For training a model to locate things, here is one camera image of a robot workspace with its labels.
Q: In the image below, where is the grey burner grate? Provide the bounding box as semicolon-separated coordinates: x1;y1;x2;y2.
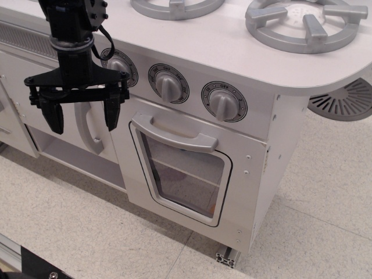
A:
130;0;224;21
245;1;369;54

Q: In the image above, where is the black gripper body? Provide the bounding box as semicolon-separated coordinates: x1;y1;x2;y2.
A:
24;48;129;108

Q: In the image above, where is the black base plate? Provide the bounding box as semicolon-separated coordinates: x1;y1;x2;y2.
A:
0;246;73;279

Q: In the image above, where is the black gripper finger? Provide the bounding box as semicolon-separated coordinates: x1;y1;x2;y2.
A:
40;100;64;134
104;99;121;131

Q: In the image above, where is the white oven door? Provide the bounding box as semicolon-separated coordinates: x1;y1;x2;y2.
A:
112;97;266;253

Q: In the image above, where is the grey left burner grate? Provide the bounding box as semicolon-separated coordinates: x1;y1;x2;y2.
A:
130;0;224;21

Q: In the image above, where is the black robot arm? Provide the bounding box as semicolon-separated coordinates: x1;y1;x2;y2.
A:
24;1;130;134

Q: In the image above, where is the grey control knob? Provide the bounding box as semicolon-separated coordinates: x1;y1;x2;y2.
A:
201;81;248;122
101;48;138;87
148;63;189;104

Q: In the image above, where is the grey right control knob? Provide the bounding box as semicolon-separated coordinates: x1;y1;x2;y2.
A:
201;81;248;122

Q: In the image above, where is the aluminium extrusion foot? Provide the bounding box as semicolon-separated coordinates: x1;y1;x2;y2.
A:
216;244;241;269

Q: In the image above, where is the grey left control knob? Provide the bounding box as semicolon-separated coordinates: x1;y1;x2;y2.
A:
101;48;138;87

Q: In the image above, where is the white toy kitchen stove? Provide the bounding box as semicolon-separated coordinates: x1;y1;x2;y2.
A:
1;1;371;253

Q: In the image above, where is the grey middle control knob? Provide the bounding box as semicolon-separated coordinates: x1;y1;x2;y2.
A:
148;63;189;104

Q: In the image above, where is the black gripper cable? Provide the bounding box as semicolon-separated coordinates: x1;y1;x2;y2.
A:
91;24;115;62

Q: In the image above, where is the grey oven door handle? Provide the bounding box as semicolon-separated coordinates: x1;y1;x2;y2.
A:
131;112;219;153

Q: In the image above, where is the grey vertical cabinet handle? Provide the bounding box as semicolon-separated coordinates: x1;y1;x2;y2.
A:
74;102;104;155

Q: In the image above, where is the grey right burner grate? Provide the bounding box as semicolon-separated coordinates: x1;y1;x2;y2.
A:
245;1;369;54

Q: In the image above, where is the grey slotted round disc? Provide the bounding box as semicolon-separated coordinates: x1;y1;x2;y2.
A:
307;78;371;121

